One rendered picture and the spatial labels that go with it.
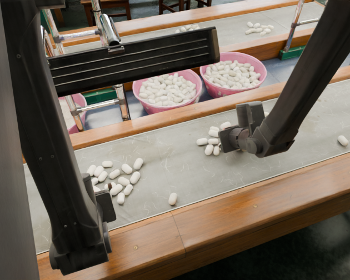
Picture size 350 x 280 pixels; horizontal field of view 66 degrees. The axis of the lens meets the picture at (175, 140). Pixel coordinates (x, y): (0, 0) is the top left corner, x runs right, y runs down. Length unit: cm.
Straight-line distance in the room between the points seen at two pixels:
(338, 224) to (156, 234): 124
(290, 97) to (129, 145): 53
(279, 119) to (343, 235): 122
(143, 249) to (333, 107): 82
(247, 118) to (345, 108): 53
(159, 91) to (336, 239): 119
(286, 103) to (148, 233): 43
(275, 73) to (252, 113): 69
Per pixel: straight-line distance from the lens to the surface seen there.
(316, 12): 182
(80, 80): 60
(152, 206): 74
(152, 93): 106
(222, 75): 118
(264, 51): 138
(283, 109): 56
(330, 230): 171
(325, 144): 97
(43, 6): 28
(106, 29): 65
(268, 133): 60
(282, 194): 77
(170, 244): 67
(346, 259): 167
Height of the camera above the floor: 139
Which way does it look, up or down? 48 degrees down
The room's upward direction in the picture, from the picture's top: 2 degrees counter-clockwise
